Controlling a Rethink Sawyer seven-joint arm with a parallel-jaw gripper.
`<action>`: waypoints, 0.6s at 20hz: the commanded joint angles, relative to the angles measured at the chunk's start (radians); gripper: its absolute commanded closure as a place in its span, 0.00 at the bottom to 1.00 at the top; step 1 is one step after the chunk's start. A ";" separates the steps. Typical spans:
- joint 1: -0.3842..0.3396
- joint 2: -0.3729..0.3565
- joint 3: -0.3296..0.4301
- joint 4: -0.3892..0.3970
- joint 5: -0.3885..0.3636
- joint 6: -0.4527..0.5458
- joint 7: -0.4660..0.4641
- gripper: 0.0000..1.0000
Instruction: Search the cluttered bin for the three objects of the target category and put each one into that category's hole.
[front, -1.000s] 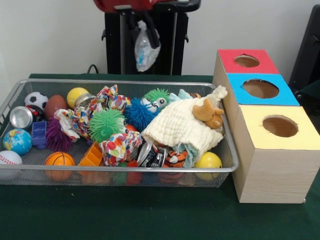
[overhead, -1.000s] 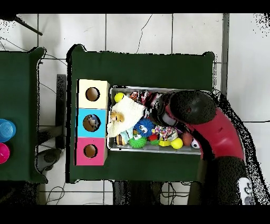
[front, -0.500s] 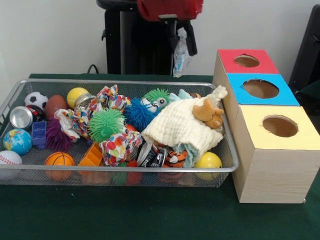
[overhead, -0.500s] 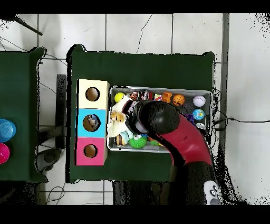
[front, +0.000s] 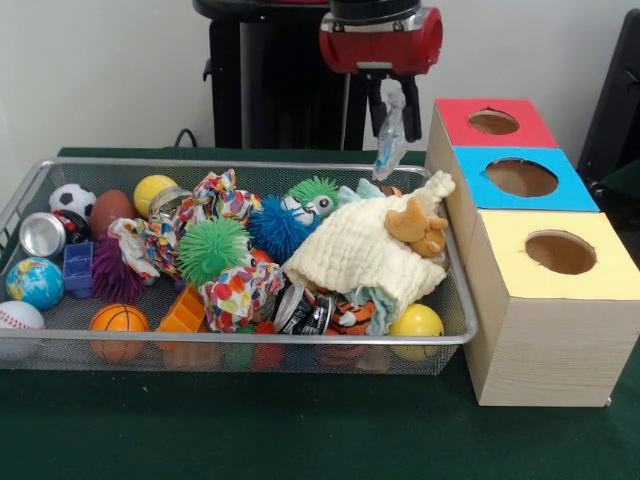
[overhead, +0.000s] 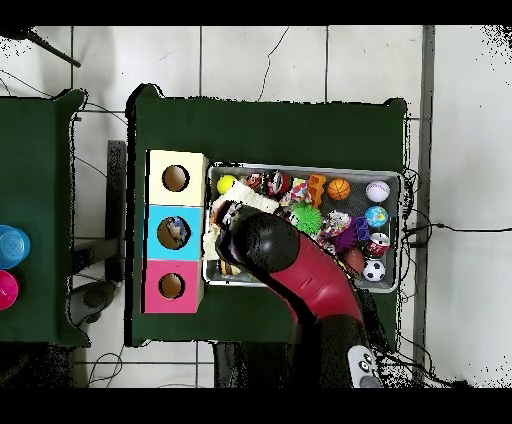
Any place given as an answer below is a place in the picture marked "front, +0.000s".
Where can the yellow smooth ball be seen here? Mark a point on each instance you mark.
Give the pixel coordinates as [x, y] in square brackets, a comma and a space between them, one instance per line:
[417, 320]

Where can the clear plastic bottle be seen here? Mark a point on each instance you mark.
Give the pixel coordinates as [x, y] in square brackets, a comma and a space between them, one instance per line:
[391, 145]

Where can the large blue spiky ball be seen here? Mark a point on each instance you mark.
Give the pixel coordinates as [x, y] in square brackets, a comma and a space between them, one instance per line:
[280, 225]

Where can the orange toy building brick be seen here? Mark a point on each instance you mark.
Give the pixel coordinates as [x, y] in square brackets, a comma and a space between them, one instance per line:
[185, 312]

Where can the wooden box with three holes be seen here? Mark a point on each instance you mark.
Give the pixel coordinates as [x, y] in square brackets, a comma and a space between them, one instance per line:
[550, 350]

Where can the white baseball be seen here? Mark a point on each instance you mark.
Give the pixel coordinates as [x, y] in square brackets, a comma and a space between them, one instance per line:
[20, 317]

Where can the small soccer ball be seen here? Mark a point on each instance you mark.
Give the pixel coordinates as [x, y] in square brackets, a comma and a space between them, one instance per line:
[72, 197]

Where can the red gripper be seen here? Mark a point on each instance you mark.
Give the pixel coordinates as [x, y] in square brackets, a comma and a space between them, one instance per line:
[380, 50]

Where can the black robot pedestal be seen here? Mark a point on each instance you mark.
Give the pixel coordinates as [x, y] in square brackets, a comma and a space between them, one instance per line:
[280, 100]

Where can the green covered side table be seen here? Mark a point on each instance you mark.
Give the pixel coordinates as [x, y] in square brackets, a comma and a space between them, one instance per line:
[625, 185]

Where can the small globe ball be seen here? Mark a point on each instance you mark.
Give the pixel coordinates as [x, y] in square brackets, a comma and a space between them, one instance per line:
[35, 282]

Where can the black stand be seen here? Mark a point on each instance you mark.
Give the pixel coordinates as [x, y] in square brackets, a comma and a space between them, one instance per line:
[620, 100]

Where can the small orange basketball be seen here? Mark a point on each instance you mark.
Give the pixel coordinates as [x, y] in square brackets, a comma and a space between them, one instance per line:
[120, 317]

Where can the cream knitted cloth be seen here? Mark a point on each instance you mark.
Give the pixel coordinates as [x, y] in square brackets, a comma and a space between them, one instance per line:
[360, 250]

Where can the small green spiky ball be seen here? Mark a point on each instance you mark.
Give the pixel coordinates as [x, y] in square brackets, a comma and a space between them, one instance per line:
[212, 250]

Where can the orange plush toy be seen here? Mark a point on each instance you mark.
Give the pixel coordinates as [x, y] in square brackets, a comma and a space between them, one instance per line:
[415, 227]

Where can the dark green table cloth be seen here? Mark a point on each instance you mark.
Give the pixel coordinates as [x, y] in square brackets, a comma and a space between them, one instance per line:
[300, 430]

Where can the silver mesh bin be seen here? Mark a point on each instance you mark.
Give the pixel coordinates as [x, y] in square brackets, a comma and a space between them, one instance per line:
[462, 300]

